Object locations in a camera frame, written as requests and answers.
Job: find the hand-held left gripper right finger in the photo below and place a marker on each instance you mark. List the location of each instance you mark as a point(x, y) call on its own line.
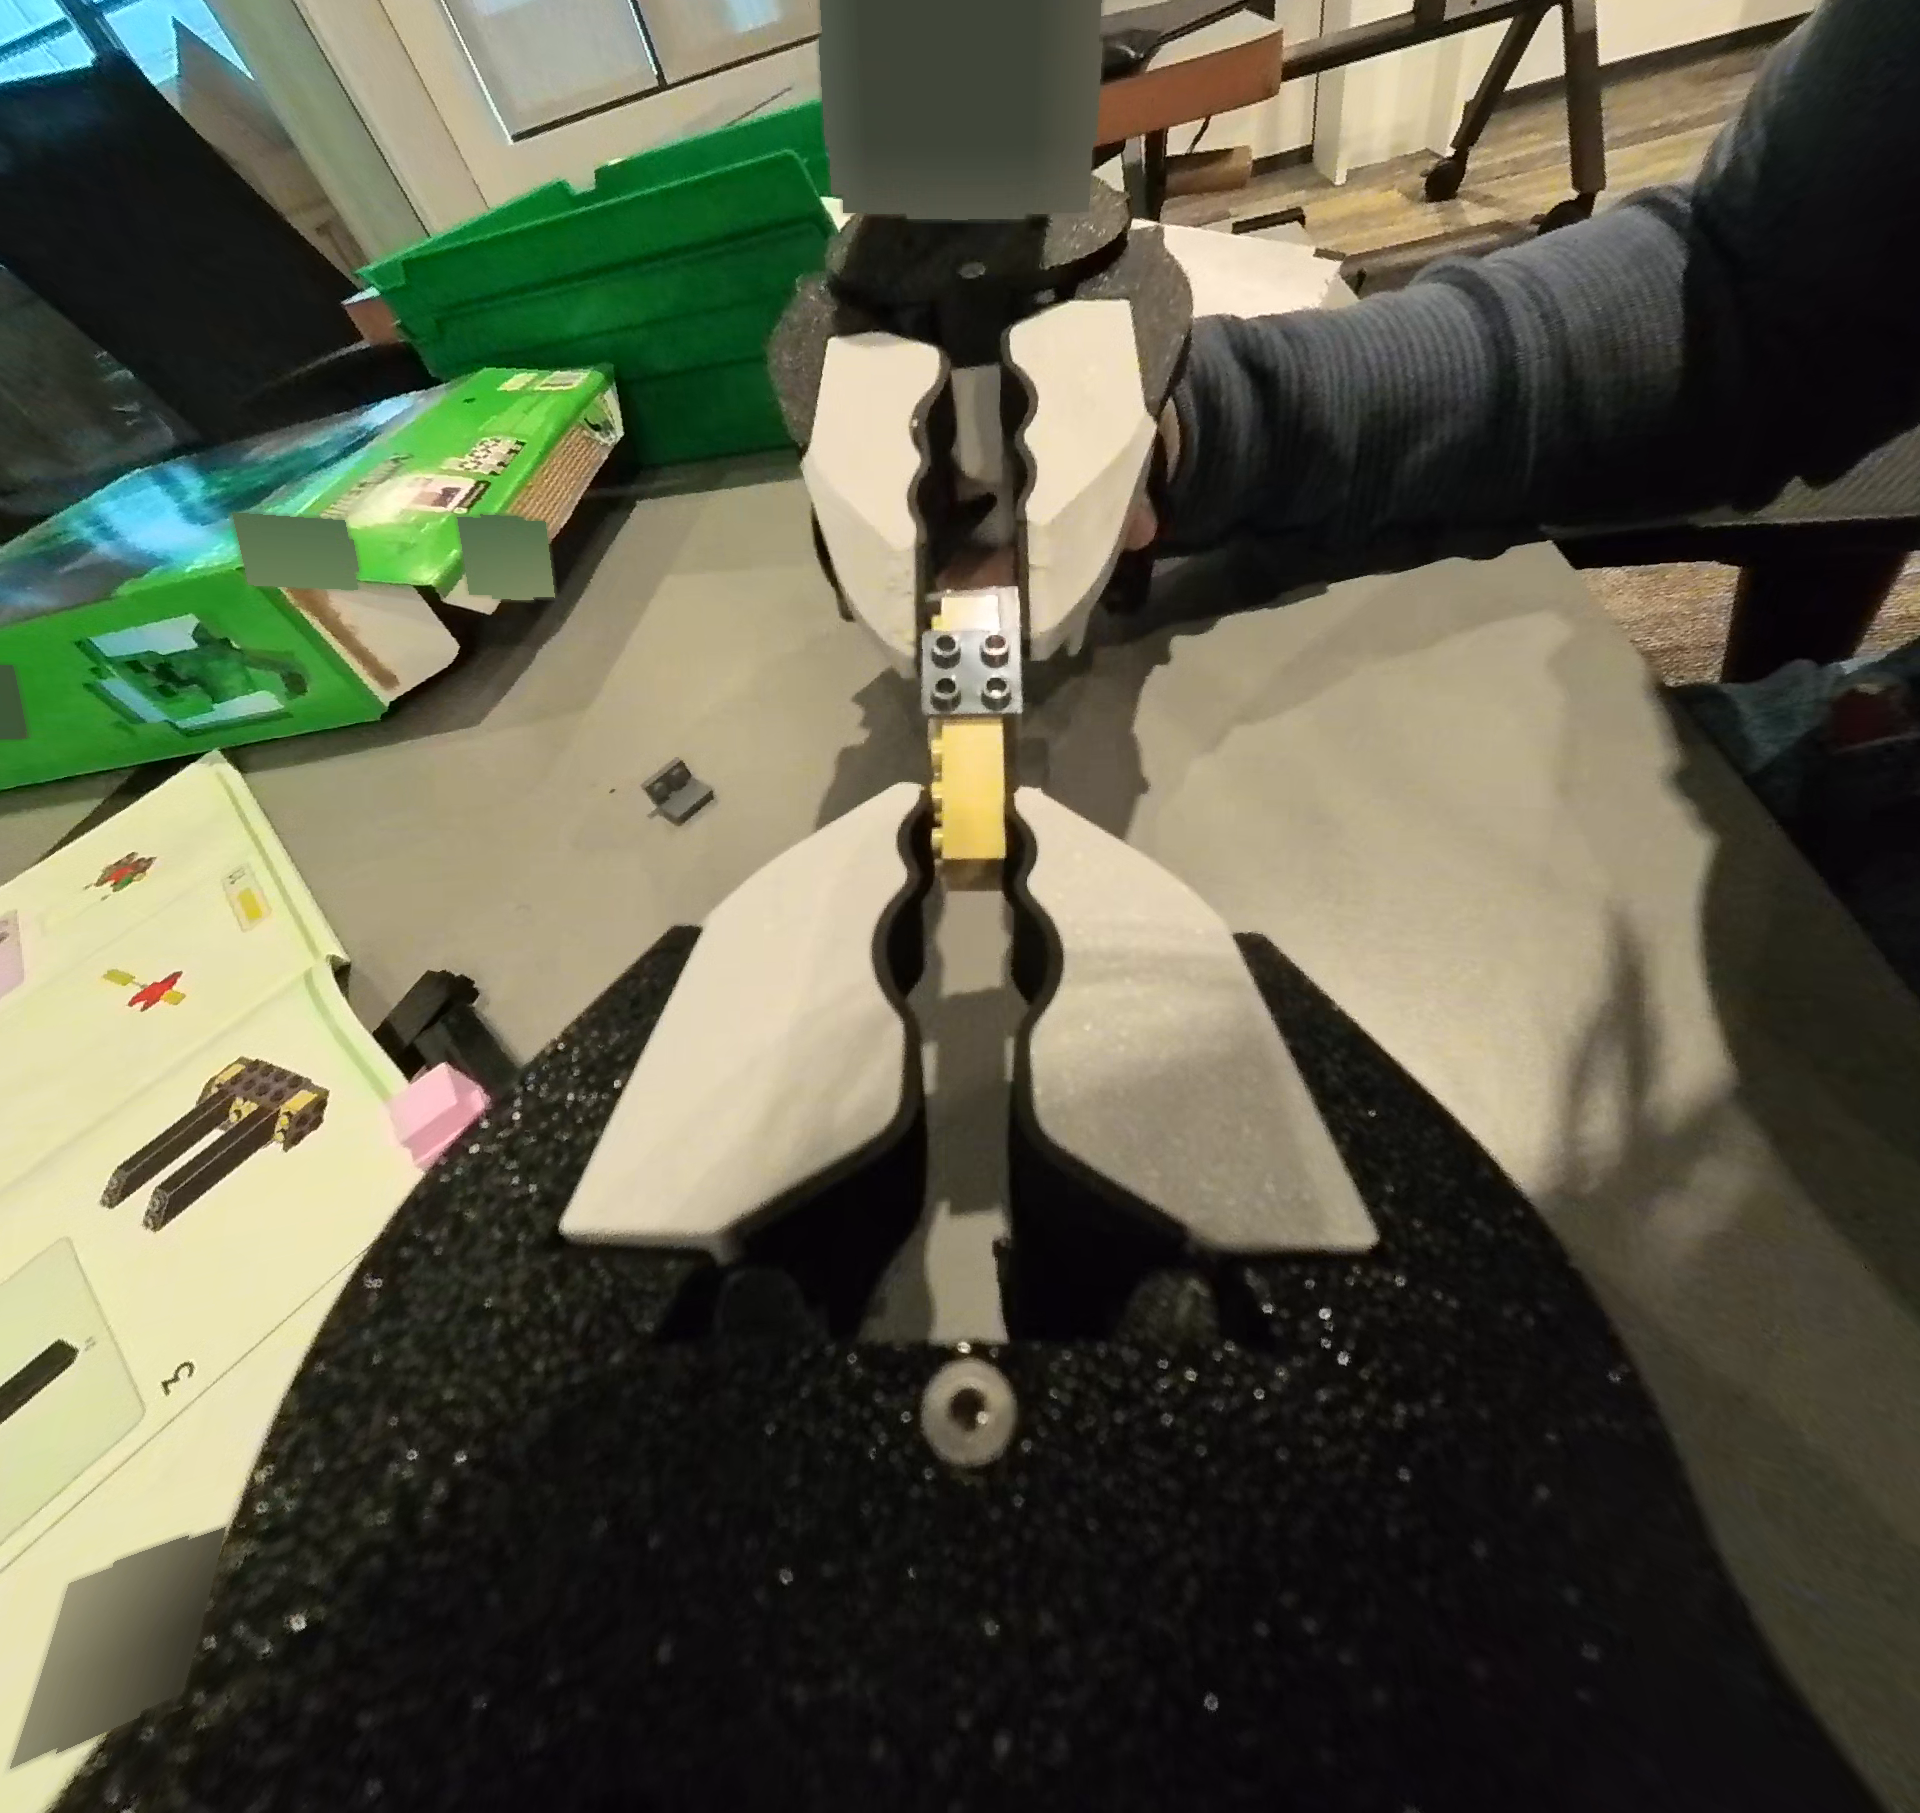
point(1185, 1079)

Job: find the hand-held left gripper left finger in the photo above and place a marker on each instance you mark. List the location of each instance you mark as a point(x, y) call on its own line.
point(736, 1079)

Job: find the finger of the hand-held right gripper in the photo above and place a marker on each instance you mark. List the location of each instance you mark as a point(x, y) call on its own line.
point(1088, 448)
point(861, 478)

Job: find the dark grey square brick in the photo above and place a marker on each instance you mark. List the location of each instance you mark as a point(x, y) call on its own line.
point(971, 673)

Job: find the yellow and grey brick assembly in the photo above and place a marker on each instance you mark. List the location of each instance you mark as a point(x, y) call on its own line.
point(975, 792)

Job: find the person's right forearm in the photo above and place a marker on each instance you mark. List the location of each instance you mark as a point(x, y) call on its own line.
point(1501, 387)

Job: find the grey desk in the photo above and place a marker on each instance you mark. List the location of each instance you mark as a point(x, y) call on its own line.
point(1349, 824)

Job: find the person's right hand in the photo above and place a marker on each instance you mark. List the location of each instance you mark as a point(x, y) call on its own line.
point(1145, 521)

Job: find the pink brick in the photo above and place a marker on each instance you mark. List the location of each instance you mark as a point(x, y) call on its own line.
point(439, 1115)

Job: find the black brick assembly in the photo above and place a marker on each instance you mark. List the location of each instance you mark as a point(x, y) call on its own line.
point(435, 1018)

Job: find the stacked green plastic bins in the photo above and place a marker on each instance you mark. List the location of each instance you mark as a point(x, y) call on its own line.
point(599, 298)

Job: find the brown table black legs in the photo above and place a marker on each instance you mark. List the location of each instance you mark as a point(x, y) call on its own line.
point(1199, 75)

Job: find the green toy box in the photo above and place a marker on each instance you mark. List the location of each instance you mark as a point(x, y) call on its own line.
point(344, 643)

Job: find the pale green instruction booklet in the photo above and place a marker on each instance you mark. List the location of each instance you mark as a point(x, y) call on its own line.
point(149, 1319)

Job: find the cardboard box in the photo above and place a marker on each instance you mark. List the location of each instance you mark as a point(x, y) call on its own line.
point(247, 134)

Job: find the dark brown table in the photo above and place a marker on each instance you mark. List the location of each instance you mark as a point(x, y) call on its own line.
point(1786, 612)

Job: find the small grey bracket brick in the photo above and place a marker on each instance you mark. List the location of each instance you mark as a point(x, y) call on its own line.
point(677, 792)

